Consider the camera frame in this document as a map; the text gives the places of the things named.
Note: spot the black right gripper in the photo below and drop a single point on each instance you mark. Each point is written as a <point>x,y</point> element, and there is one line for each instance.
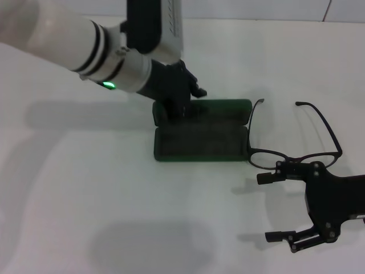
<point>333,199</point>

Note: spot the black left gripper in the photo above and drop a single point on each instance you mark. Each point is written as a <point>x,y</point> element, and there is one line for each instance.
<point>168,82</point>

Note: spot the green glasses case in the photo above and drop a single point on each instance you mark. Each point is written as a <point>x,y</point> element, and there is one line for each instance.
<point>199,142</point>

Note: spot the black glasses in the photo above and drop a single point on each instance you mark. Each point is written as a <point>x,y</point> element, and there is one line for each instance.
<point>330,134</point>

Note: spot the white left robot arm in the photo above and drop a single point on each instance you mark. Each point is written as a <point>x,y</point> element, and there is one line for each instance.
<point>57,37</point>

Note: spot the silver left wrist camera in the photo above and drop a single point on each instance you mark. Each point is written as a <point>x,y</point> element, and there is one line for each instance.
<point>154,25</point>

